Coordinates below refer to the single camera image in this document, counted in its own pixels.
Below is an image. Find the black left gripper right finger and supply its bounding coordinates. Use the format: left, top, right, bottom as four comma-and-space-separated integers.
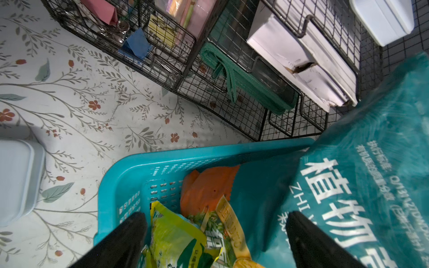
286, 211, 364, 268

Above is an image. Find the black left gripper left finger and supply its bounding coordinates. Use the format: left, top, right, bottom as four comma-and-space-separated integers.
71, 212, 147, 268

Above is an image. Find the small green yellow packet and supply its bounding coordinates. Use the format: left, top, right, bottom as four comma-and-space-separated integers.
141, 201, 221, 268

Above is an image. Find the white paper stack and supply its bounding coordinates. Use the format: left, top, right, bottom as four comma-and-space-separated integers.
247, 1, 359, 112

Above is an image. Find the teal plastic basket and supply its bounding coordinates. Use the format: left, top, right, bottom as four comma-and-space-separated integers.
94, 138, 314, 244

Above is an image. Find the floral table mat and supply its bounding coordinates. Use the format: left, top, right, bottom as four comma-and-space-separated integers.
1, 1, 248, 268

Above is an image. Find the black wire desk organizer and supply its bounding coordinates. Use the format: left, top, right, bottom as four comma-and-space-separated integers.
44, 1, 429, 141

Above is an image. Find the light blue pencil box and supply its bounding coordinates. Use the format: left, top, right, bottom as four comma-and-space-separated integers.
349, 0, 415, 47

